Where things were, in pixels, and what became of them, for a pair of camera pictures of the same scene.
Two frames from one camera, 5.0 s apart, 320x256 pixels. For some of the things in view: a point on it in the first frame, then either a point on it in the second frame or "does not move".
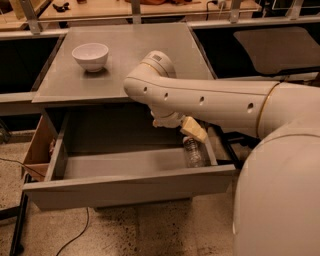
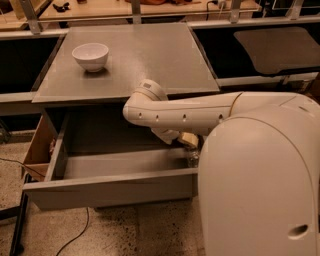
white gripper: x=167 y=118 -> x=170 y=136
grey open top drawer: x=99 y=158 does not move
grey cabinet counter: x=91 y=64 does not move
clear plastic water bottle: x=195 y=153 does not move
